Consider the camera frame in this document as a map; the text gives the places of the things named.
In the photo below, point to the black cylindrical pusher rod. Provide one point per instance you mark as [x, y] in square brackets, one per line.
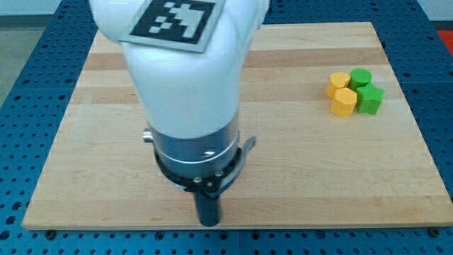
[208, 208]

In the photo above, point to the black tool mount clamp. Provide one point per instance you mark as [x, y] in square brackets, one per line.
[215, 184]

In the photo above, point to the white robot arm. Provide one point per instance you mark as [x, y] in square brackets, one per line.
[185, 59]

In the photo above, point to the green star block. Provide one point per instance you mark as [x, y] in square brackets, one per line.
[369, 98]

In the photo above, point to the wooden board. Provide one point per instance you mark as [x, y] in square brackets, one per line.
[309, 168]

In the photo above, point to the yellow hexagon block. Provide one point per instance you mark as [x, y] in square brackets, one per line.
[343, 102]

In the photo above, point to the black white fiducial marker tag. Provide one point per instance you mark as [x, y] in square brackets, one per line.
[185, 25]

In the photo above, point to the yellow cylinder block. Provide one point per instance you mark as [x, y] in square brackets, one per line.
[337, 80]

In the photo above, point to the green cylinder block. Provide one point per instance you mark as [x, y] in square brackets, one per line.
[359, 77]

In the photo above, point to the blue perforated metal table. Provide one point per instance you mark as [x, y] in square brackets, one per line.
[33, 110]

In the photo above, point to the red object at edge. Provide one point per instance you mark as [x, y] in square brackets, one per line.
[447, 38]

